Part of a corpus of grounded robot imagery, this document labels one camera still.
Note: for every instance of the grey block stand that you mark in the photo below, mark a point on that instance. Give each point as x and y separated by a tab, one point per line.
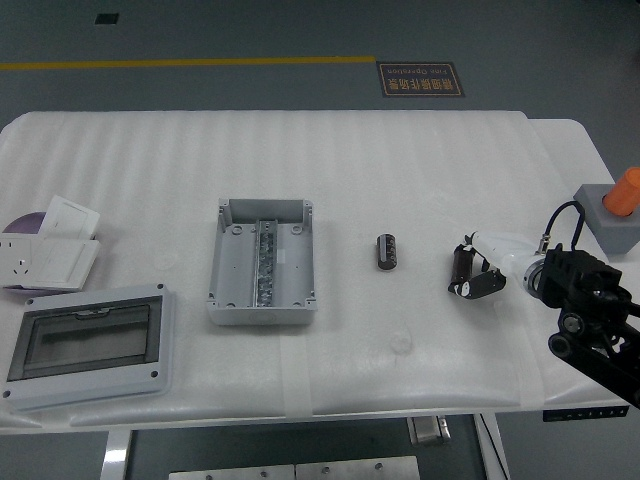
612	232

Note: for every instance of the orange cylinder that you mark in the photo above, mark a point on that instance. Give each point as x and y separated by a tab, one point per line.
624	195

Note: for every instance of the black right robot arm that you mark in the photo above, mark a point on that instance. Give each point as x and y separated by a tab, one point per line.
585	280

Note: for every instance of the clear tape strip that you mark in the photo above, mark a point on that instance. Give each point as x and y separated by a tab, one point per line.
531	370
296	380

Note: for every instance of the white switch panel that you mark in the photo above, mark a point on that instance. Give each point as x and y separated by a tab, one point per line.
60	262
70	217

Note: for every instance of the metal DIN rail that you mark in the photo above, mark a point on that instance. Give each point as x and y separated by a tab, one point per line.
265	265

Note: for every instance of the metal bracket under table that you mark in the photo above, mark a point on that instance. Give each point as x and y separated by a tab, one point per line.
429	430

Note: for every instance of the grey cover with clear window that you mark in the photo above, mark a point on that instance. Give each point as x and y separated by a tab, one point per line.
90	375

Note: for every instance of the brown floor sign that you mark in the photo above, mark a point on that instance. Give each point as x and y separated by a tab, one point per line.
421	79

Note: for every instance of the white foam mat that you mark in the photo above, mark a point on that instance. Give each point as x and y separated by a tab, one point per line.
350	165

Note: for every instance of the purple disc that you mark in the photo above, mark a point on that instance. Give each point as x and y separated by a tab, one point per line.
27	222

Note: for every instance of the white wall socket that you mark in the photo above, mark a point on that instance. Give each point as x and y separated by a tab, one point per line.
17	260

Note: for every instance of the grey metal plate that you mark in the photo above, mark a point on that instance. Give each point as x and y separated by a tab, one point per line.
357	471
232	472

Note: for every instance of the table control panel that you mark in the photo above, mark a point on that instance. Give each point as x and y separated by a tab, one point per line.
585	414

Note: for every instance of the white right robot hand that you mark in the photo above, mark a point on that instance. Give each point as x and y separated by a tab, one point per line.
497	250

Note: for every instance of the open grey junction box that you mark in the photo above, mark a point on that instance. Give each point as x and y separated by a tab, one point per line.
233	270

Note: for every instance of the white table leg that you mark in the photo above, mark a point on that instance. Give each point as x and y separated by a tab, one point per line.
116	455
492	445

